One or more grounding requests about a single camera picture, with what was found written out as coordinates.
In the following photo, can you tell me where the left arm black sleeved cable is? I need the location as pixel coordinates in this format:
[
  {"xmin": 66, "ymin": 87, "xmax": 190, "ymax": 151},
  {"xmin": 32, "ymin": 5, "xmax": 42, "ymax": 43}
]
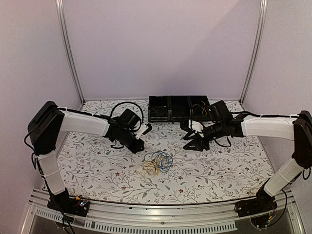
[{"xmin": 109, "ymin": 101, "xmax": 144, "ymax": 125}]

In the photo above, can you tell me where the black bin middle compartment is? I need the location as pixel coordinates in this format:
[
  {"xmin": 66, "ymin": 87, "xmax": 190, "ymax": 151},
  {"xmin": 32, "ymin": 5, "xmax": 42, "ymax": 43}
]
[{"xmin": 170, "ymin": 96, "xmax": 190, "ymax": 121}]

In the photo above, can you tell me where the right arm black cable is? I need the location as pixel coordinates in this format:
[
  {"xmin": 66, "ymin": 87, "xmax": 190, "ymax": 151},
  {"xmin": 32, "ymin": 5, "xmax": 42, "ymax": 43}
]
[{"xmin": 265, "ymin": 168, "xmax": 310, "ymax": 226}]

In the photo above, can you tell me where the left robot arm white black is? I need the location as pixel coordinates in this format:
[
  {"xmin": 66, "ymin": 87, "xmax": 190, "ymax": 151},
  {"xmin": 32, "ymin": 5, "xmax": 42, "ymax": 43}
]
[{"xmin": 24, "ymin": 101, "xmax": 151, "ymax": 212}]

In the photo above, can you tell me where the aluminium frame post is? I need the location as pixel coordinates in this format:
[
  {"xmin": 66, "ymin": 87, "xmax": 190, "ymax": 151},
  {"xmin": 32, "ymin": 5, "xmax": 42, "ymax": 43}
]
[
  {"xmin": 55, "ymin": 0, "xmax": 85, "ymax": 104},
  {"xmin": 239, "ymin": 0, "xmax": 268, "ymax": 105}
]

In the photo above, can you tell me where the right aluminium frame post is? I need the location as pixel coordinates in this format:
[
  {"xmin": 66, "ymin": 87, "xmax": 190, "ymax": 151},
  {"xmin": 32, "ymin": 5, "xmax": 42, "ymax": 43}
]
[{"xmin": 239, "ymin": 0, "xmax": 268, "ymax": 105}]

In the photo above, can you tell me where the black bin left compartment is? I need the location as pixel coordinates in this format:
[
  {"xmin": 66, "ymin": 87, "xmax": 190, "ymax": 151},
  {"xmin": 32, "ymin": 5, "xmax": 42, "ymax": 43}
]
[{"xmin": 148, "ymin": 96, "xmax": 170, "ymax": 122}]

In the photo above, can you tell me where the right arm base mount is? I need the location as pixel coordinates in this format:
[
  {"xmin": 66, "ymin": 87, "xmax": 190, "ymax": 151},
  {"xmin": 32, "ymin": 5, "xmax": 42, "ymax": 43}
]
[{"xmin": 234, "ymin": 190, "xmax": 277, "ymax": 229}]

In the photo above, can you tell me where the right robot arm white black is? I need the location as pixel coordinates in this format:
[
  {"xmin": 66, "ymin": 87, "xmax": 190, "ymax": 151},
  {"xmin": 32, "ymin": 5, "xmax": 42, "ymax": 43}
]
[{"xmin": 180, "ymin": 100, "xmax": 312, "ymax": 213}]

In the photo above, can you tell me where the aluminium front rail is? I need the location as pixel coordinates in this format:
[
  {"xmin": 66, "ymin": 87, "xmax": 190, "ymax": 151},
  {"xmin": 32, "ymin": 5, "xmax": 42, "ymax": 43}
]
[{"xmin": 21, "ymin": 189, "xmax": 305, "ymax": 234}]

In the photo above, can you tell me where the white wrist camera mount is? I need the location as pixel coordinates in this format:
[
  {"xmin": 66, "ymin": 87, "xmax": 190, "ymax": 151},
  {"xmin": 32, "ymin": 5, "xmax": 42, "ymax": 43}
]
[
  {"xmin": 135, "ymin": 123, "xmax": 152, "ymax": 139},
  {"xmin": 189, "ymin": 119, "xmax": 205, "ymax": 134}
]

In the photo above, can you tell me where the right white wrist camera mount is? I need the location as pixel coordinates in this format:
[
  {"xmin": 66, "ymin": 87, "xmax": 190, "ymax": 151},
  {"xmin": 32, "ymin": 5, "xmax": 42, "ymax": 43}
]
[{"xmin": 189, "ymin": 119, "xmax": 205, "ymax": 134}]

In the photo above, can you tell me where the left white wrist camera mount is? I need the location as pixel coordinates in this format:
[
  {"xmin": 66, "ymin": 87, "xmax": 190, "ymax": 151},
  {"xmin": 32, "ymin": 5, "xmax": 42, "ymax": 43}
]
[{"xmin": 135, "ymin": 123, "xmax": 152, "ymax": 139}]

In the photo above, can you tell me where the left aluminium frame post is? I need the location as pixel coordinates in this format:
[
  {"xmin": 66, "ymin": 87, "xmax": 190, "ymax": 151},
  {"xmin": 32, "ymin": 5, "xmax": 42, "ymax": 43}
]
[{"xmin": 55, "ymin": 0, "xmax": 85, "ymax": 104}]

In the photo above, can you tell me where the blue cable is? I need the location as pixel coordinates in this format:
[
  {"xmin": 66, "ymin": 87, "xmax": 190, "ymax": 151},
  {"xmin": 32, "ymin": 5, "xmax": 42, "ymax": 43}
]
[{"xmin": 143, "ymin": 150, "xmax": 174, "ymax": 174}]

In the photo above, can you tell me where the floral patterned table cloth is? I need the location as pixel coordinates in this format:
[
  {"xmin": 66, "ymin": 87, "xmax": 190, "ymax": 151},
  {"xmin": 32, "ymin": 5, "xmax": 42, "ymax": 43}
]
[{"xmin": 41, "ymin": 98, "xmax": 276, "ymax": 205}]

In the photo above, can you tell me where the left arm base electronics board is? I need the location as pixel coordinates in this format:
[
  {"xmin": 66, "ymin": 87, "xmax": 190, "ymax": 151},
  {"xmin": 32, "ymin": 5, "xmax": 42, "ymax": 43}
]
[{"xmin": 47, "ymin": 191, "xmax": 90, "ymax": 217}]

